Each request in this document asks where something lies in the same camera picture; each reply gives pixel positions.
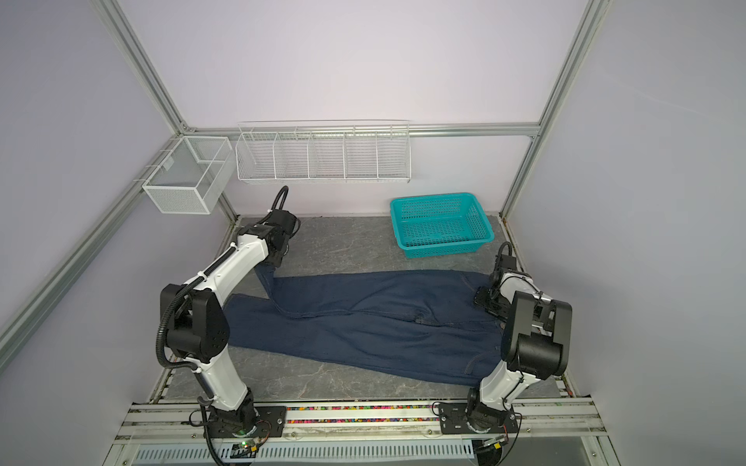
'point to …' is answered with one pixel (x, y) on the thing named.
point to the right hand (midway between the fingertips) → (491, 311)
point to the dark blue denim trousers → (418, 323)
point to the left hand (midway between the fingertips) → (258, 257)
